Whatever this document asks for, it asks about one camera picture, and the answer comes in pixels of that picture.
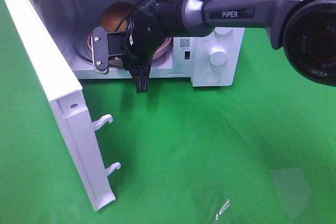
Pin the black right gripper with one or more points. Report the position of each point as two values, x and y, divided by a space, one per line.
117 45

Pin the burger with lettuce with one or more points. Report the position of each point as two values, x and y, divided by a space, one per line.
111 16

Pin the pink plate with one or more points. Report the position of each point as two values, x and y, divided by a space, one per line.
118 62

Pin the white microwave door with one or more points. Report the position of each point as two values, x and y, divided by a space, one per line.
65 96

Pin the round door release button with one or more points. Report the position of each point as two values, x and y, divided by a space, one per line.
213 76

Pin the white microwave knob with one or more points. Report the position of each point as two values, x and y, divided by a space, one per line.
217 56
223 30

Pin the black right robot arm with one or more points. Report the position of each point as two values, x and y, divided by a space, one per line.
305 29

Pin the glass microwave turntable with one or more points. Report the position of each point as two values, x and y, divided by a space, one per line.
84 51

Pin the white warning label sticker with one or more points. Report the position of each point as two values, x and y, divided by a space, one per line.
184 43

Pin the white microwave oven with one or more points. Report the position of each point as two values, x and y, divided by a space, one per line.
208 61

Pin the green table cloth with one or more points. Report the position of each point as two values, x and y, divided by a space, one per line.
259 151

